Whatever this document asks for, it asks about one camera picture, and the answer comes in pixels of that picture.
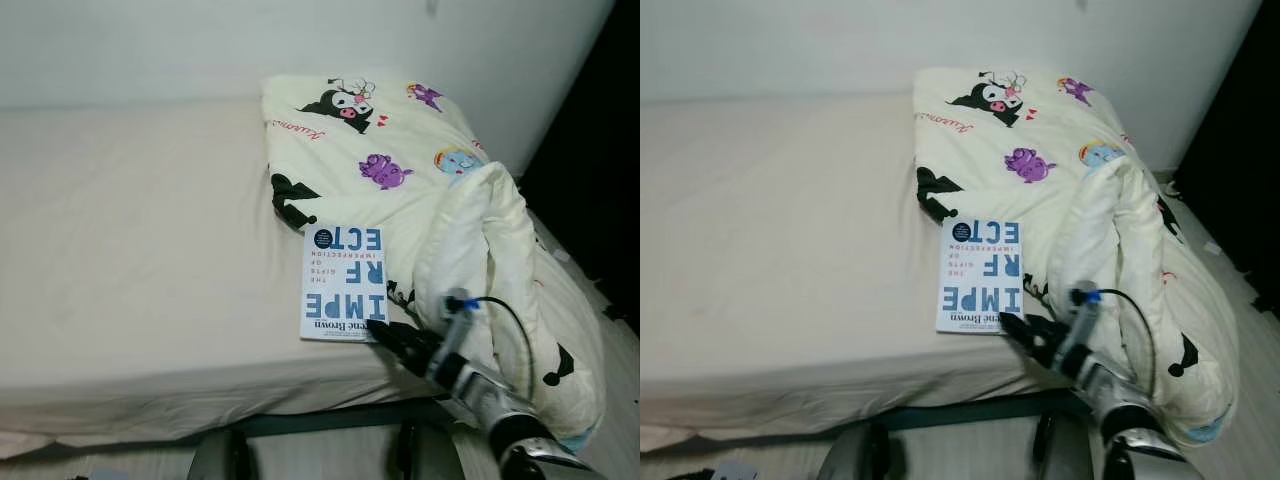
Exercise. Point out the robot left leg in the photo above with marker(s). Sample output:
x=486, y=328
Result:
x=860, y=450
x=222, y=455

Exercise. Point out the white book with blue letters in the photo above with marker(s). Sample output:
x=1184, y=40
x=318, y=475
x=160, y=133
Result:
x=980, y=278
x=345, y=285

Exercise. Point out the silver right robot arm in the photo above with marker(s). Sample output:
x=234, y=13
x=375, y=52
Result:
x=1125, y=405
x=500, y=410

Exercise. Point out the mattress with beige sheet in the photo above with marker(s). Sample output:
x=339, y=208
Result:
x=130, y=250
x=780, y=250

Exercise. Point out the cream cartoon print blanket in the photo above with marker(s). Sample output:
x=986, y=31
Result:
x=1060, y=125
x=420, y=130

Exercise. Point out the robot right leg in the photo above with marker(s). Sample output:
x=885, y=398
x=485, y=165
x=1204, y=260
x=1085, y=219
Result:
x=420, y=452
x=1060, y=448

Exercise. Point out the robot leg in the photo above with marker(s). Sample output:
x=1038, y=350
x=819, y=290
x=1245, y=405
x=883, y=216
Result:
x=222, y=455
x=1060, y=448
x=860, y=450
x=420, y=452

